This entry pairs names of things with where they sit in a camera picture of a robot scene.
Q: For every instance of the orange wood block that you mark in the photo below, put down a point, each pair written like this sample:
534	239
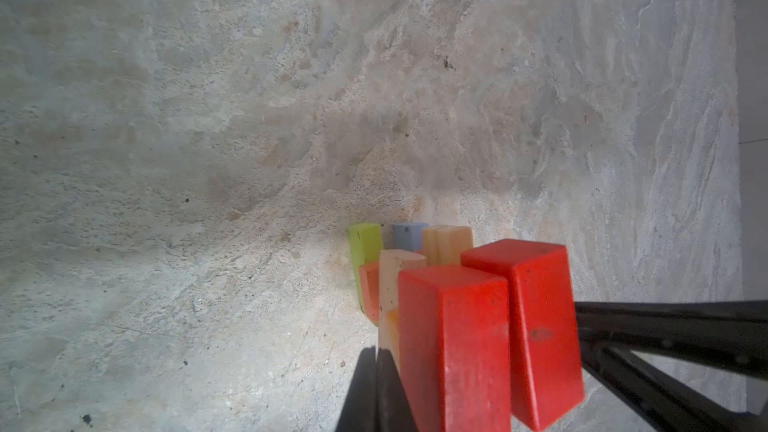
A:
369	281

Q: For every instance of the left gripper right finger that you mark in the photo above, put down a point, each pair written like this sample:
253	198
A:
393	412

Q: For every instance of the engraved natural wood block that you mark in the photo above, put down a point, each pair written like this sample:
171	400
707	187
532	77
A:
444	244

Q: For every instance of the green wood block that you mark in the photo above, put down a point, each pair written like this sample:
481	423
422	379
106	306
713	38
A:
366	242

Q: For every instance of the blue wood block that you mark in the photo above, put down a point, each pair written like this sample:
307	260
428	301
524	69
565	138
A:
408	236

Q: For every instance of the red wood block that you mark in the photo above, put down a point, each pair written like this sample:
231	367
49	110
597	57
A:
455	348
546	372

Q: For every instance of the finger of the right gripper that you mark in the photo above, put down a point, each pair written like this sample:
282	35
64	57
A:
730	336
662	401

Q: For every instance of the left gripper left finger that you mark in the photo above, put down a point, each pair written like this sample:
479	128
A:
359	411

